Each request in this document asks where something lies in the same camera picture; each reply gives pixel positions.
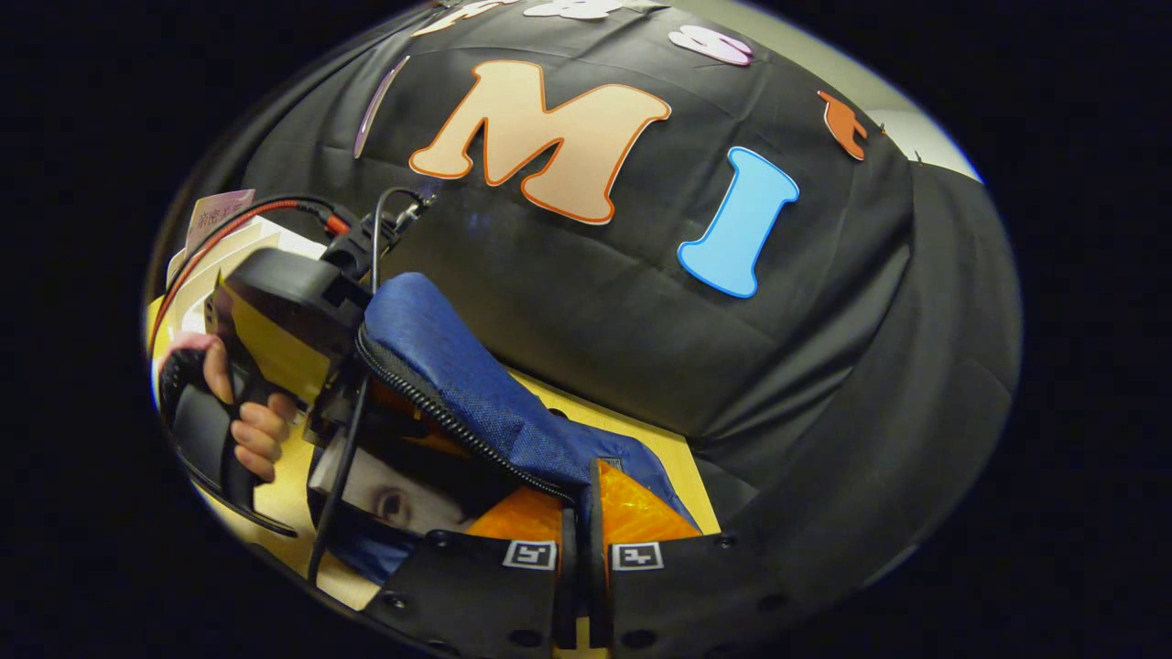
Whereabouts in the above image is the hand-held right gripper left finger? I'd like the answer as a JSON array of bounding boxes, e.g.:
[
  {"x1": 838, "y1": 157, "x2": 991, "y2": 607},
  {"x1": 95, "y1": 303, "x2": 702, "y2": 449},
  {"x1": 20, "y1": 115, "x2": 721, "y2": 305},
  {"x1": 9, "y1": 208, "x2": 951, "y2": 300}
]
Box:
[{"x1": 366, "y1": 485, "x2": 580, "y2": 659}]

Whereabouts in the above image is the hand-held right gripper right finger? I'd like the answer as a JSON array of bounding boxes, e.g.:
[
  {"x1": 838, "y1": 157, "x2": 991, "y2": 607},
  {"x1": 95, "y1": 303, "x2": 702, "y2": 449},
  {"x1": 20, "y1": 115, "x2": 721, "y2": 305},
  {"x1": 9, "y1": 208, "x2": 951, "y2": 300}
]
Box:
[{"x1": 586, "y1": 458, "x2": 798, "y2": 659}]

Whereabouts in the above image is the black cover book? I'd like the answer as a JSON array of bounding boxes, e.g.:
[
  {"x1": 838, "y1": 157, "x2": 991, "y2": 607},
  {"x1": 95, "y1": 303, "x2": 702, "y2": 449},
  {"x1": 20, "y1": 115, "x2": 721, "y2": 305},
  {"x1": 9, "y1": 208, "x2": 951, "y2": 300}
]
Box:
[{"x1": 307, "y1": 430, "x2": 477, "y2": 536}]

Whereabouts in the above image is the blue schoolbag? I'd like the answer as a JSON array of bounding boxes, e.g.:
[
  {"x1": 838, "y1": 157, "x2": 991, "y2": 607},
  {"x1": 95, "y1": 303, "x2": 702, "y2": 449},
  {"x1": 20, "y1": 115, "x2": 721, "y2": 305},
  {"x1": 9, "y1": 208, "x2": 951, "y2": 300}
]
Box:
[{"x1": 307, "y1": 272, "x2": 701, "y2": 587}]

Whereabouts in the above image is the white bookshelf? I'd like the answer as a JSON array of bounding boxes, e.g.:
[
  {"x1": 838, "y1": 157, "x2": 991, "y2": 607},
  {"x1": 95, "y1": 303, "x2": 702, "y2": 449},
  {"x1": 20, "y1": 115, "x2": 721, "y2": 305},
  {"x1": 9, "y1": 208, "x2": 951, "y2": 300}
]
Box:
[{"x1": 165, "y1": 220, "x2": 321, "y2": 335}]

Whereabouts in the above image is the pink book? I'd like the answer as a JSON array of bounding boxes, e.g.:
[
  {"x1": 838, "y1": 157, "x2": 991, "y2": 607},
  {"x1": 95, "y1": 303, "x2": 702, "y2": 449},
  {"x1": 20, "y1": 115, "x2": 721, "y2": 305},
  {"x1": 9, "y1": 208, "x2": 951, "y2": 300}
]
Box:
[{"x1": 186, "y1": 189, "x2": 255, "y2": 257}]

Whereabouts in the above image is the black backdrop cloth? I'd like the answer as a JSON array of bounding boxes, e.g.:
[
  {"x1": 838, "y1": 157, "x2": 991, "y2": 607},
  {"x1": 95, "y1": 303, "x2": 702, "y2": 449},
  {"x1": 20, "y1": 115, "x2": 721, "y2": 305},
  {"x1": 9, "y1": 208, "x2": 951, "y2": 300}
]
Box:
[{"x1": 146, "y1": 0, "x2": 1022, "y2": 632}]

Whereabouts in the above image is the red cable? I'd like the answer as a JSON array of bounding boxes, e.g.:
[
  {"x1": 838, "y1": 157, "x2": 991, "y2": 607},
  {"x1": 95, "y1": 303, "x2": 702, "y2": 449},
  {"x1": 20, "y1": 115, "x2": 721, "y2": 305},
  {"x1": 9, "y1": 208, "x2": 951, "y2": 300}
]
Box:
[{"x1": 149, "y1": 197, "x2": 353, "y2": 353}]

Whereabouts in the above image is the black cable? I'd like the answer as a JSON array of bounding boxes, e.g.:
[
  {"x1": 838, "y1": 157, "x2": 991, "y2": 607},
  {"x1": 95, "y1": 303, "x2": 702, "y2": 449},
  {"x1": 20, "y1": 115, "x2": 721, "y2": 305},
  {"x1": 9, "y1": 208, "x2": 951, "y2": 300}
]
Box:
[{"x1": 307, "y1": 188, "x2": 431, "y2": 587}]

